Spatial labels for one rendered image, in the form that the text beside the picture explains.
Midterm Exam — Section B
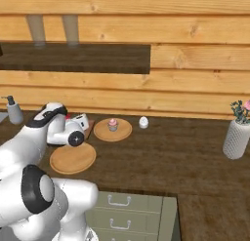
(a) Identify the grey soap dispenser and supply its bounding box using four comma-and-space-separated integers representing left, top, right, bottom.
1, 95, 24, 126

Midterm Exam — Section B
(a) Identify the white egg-shaped timer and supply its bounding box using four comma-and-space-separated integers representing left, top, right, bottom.
139, 116, 149, 129

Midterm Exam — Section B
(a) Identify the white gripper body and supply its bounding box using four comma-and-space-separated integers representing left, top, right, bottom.
73, 113, 90, 122

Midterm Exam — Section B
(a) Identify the green plant with pink flower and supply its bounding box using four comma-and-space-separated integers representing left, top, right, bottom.
229, 100, 250, 125

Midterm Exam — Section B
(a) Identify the pink frosted cupcake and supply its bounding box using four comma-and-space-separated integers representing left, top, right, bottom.
107, 118, 119, 133

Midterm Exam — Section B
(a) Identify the large round wooden board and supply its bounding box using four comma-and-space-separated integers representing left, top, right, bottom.
49, 141, 98, 176

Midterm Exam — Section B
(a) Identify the pale green drawer front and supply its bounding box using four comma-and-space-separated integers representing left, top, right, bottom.
85, 208, 163, 235
92, 228, 160, 241
93, 190, 164, 215

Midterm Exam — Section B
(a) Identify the pale green cabinet panel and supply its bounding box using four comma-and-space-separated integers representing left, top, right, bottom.
157, 195, 181, 241

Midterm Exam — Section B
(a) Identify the white textured vase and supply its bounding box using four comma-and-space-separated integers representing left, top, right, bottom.
222, 118, 250, 160

